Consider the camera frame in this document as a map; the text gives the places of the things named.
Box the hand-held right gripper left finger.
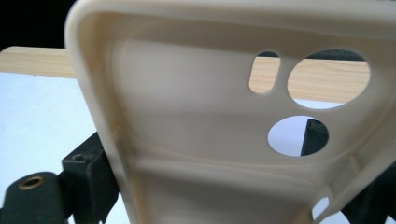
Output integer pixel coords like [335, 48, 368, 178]
[61, 132, 121, 224]

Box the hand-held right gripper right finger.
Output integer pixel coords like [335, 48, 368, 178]
[300, 118, 396, 224]

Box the cream phone case painted print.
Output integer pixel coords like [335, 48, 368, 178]
[64, 0, 396, 224]

